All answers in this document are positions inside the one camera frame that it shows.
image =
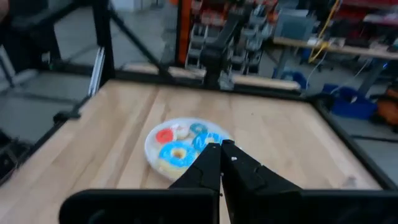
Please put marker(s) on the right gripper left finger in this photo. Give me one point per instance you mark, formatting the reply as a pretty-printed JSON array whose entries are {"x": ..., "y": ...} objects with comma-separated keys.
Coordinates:
[{"x": 199, "y": 174}]

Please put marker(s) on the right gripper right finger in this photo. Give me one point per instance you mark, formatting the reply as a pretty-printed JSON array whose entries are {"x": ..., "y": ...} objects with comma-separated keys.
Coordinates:
[{"x": 248, "y": 180}]

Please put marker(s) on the small white donut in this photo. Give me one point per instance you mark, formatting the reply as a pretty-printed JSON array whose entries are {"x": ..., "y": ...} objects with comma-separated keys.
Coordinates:
[{"x": 183, "y": 134}]

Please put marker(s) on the small teal donut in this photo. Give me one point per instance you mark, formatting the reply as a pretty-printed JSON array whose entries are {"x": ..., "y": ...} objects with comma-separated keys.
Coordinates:
[{"x": 193, "y": 129}]

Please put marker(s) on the small red donut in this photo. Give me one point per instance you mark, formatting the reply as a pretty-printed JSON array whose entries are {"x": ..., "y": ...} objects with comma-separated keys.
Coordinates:
[{"x": 159, "y": 137}]

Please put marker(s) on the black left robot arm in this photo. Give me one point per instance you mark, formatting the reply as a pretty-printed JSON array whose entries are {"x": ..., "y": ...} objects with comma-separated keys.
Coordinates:
[{"x": 214, "y": 56}]

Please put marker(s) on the white round plate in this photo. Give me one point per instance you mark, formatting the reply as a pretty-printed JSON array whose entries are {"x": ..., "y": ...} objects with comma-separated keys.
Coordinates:
[{"x": 152, "y": 149}]

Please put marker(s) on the blue plastic bin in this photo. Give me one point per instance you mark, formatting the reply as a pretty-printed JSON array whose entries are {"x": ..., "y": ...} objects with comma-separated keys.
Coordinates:
[
  {"x": 290, "y": 77},
  {"x": 351, "y": 105}
]

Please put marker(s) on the orange shelf upright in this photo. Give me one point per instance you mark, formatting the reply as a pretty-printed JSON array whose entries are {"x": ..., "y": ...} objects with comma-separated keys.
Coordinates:
[{"x": 185, "y": 31}]

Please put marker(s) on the silver aluminium profile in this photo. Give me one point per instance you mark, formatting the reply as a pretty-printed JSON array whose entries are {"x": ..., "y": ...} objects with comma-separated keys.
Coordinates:
[{"x": 96, "y": 71}]

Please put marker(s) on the parts bin rack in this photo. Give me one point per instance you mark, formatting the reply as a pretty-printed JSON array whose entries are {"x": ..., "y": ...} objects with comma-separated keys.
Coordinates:
[{"x": 248, "y": 34}]

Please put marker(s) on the orange rounded object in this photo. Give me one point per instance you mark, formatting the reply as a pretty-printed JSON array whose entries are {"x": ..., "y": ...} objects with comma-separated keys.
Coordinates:
[{"x": 388, "y": 107}]

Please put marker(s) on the wooden workbench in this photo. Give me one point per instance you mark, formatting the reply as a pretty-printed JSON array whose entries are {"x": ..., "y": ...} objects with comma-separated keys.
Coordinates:
[{"x": 342, "y": 48}]

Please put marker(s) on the black metal rig frame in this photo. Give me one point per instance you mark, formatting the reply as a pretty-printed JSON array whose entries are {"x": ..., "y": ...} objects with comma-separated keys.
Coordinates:
[{"x": 104, "y": 46}]

